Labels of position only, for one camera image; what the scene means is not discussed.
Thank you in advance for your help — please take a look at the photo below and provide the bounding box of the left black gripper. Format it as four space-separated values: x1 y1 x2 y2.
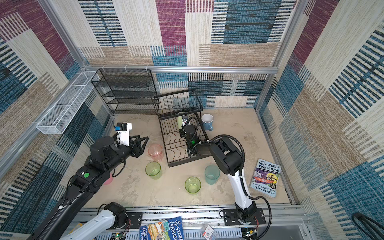
104 134 149 174

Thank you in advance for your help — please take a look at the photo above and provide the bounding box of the light green ceramic mug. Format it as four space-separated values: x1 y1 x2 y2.
177 112 184 130

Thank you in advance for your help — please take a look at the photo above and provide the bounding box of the clear pink plastic cup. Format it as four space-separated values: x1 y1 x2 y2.
148 144 164 161

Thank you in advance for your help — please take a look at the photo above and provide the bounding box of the clear green plastic cup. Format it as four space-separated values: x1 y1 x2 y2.
185 177 201 194
145 161 162 180

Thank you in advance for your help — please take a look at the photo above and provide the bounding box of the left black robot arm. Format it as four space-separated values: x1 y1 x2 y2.
29 134 149 240

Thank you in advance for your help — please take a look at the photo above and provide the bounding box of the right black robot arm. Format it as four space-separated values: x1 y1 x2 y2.
180 115 272 240

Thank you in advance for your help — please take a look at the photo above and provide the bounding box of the black two-tier dish rack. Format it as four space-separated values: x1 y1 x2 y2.
154 90 211 167

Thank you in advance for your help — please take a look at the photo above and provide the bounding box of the blue speckled ceramic mug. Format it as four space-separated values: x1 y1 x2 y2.
201 114 214 131

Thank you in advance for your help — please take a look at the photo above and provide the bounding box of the black mesh shelf unit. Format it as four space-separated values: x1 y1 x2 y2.
91 69 158 115

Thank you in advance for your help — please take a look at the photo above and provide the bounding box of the translucent teal plastic cup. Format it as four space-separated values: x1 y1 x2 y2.
205 165 221 185

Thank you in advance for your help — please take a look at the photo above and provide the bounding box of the opaque pink plastic cup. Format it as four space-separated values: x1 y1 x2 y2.
104 174 114 185

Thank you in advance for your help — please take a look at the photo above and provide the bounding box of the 143-storey treehouse book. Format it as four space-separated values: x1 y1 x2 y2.
250 159 281 198

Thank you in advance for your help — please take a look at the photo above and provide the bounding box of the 91-storey treehouse book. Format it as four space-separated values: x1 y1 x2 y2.
139 217 185 240

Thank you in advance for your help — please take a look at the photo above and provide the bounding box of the small clear plastic packet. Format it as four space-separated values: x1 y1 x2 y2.
200 224 218 240

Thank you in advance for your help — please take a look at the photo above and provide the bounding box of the yellow patterned card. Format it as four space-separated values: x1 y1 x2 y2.
75 223 84 229

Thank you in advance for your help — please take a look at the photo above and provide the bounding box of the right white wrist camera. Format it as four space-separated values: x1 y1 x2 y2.
182 115 189 127

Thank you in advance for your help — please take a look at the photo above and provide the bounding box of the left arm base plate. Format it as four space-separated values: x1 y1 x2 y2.
108 212 143 231

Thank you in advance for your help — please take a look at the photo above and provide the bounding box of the white wire wall basket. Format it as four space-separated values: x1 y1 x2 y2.
37 72 96 135

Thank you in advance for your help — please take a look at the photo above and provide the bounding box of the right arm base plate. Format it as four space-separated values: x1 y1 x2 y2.
219 208 267 226

